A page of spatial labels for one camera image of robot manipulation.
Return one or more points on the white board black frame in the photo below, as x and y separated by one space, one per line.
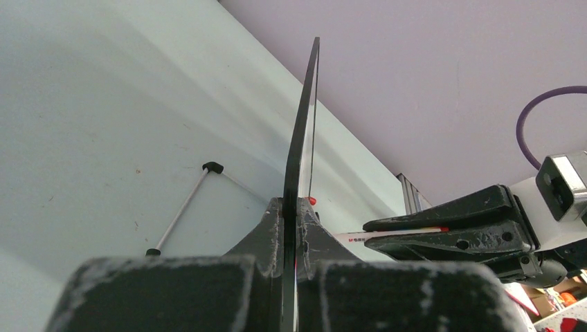
298 178

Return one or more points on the red whiteboard marker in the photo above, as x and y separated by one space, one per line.
359 237

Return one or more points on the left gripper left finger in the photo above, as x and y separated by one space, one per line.
238 291

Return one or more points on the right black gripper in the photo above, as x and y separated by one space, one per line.
501 245

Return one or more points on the aluminium frame rail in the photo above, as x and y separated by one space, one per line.
414 200

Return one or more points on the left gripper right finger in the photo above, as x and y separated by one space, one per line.
339 292

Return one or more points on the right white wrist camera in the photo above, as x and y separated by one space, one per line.
554 201

